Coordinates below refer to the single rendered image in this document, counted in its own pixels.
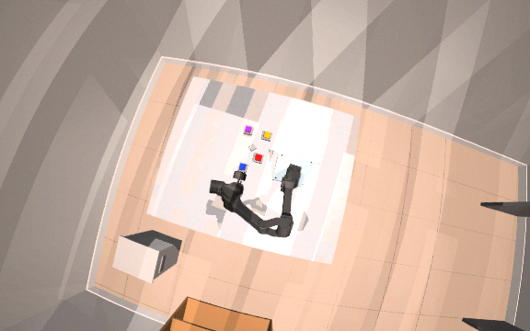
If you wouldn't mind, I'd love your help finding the purple button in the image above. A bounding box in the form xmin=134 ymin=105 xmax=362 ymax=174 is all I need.
xmin=243 ymin=125 xmax=254 ymax=135

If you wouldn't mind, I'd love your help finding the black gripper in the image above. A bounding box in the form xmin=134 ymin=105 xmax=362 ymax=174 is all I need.
xmin=232 ymin=171 xmax=247 ymax=198

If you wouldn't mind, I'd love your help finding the red button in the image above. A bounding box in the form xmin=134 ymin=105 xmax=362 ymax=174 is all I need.
xmin=253 ymin=153 xmax=264 ymax=164

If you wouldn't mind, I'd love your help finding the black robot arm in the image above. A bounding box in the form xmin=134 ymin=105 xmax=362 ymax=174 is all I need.
xmin=209 ymin=164 xmax=302 ymax=238

